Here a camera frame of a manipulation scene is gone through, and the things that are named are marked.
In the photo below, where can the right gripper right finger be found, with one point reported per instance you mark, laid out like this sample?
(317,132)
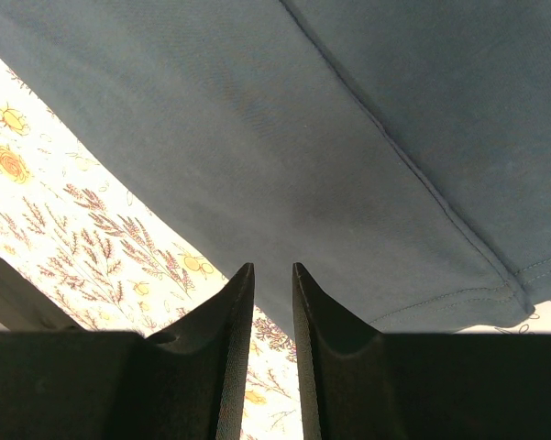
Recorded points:
(355,382)

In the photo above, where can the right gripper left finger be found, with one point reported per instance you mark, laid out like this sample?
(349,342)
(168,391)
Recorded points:
(188,380)

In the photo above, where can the floral table mat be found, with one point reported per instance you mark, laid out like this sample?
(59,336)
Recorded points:
(78,234)

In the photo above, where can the blue grey t shirt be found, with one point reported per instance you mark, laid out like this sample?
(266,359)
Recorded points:
(401,150)

